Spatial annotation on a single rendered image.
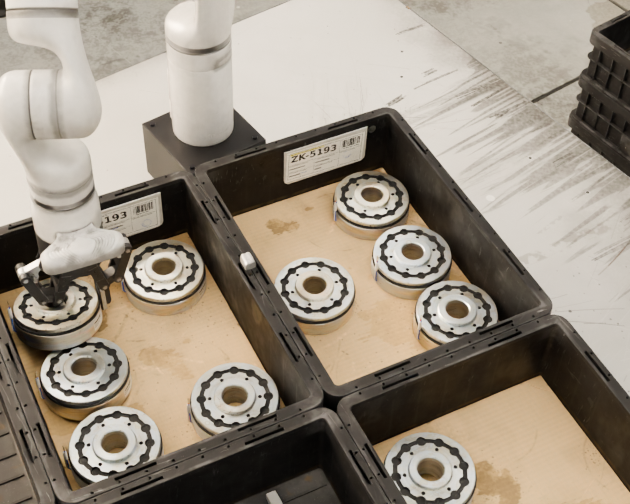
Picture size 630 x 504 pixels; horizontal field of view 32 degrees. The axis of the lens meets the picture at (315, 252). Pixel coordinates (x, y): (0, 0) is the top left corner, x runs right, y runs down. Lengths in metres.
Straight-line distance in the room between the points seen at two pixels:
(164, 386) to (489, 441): 0.39
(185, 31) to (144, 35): 1.67
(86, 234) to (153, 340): 0.21
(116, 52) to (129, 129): 1.31
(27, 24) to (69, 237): 0.24
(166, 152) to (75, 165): 0.49
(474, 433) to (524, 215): 0.52
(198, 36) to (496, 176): 0.55
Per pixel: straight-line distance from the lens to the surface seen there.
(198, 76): 1.56
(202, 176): 1.42
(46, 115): 1.12
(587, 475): 1.31
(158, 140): 1.67
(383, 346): 1.37
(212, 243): 1.38
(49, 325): 1.33
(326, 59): 1.97
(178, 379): 1.34
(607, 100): 2.33
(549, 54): 3.21
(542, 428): 1.33
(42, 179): 1.18
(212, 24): 1.51
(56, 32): 1.12
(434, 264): 1.42
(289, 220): 1.50
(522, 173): 1.80
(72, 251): 1.21
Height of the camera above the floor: 1.92
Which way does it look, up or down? 48 degrees down
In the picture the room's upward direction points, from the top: 3 degrees clockwise
